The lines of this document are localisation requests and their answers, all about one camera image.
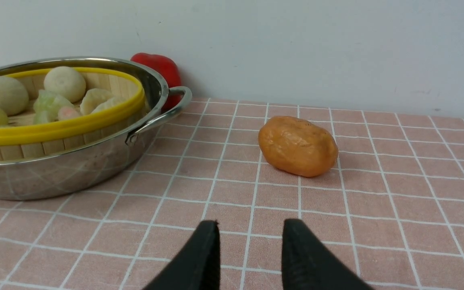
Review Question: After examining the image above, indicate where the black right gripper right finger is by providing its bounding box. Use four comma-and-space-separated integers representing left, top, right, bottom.
281, 219, 373, 290

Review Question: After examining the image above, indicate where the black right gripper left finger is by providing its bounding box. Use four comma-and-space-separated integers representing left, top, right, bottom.
143, 220, 221, 290

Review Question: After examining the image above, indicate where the yellow bamboo steamer basket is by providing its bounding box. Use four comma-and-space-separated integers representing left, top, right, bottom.
0, 67, 148, 162

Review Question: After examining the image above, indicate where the stainless steel pot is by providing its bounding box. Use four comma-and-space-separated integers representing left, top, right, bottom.
0, 56, 192, 201

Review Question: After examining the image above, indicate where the pink checkered tablecloth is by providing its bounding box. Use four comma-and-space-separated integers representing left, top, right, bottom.
0, 99, 464, 290

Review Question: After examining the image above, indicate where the orange brown potato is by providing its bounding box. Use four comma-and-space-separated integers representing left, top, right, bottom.
258, 116, 339, 178

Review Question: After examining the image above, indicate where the red bell pepper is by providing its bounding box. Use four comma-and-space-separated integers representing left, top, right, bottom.
130, 52, 182, 112

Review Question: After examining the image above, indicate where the pink white dumpling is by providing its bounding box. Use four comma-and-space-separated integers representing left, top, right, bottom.
57, 106, 82, 121

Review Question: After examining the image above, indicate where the green white dumpling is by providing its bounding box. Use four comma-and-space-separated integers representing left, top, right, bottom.
33, 89, 75, 125

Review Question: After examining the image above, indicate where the white round bun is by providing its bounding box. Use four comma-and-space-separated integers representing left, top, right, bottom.
44, 66, 86, 103
0, 77, 29, 116

